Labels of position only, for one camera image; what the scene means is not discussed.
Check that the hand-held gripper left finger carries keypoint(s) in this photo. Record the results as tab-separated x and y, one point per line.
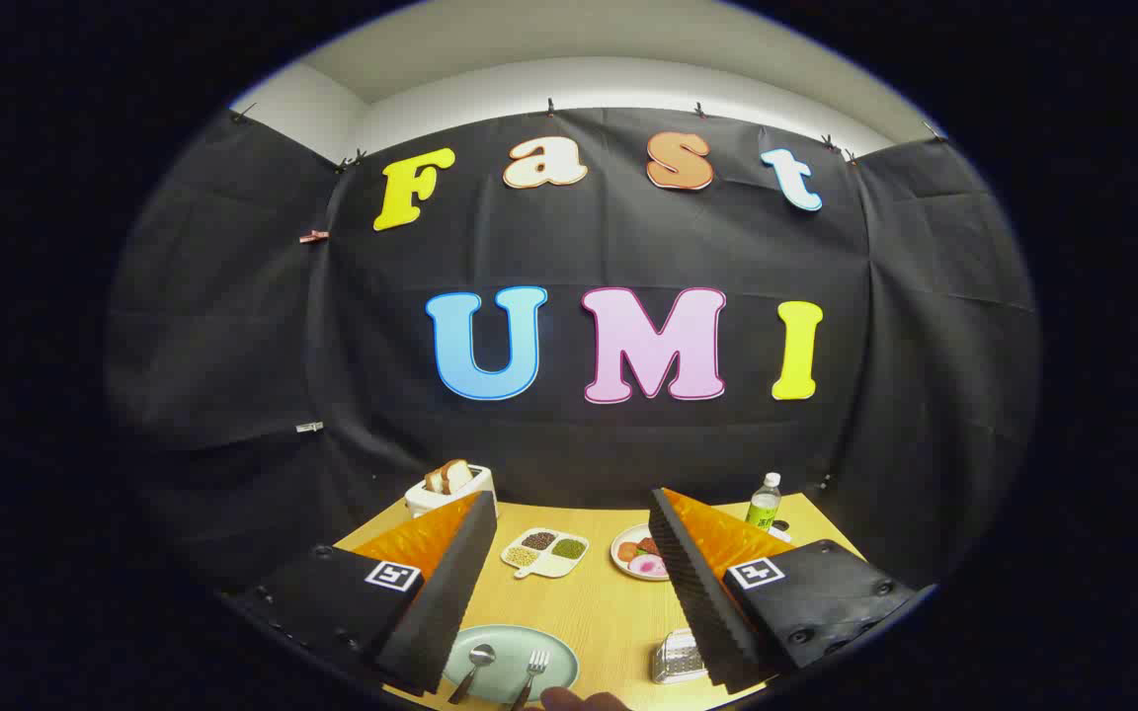
450	592

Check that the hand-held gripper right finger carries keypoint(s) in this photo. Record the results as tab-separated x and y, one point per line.
697	592

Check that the metal spoon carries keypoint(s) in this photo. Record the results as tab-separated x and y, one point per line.
481	655

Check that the metal fork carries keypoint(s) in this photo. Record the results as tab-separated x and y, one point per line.
532	671

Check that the pink ham slice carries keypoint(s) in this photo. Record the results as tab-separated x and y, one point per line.
650	565

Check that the brown meat piece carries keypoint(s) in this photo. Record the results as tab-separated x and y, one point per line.
646	545

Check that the perforated metal basket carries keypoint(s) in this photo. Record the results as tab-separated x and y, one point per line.
676	660

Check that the white food plate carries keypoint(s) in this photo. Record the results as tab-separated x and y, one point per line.
620	565

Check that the orange carrot slice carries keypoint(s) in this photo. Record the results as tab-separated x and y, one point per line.
626	550

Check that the white toaster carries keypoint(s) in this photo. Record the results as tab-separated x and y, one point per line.
428	502

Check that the white square coaster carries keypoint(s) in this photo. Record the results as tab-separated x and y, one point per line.
779	534

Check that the white divided bean dish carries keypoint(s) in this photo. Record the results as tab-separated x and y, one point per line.
544	553

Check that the mint green plate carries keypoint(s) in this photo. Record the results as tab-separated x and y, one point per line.
505	681

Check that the green label drink bottle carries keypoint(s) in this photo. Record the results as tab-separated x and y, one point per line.
763	509

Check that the toast slice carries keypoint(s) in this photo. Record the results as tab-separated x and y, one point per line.
434	481
457	475

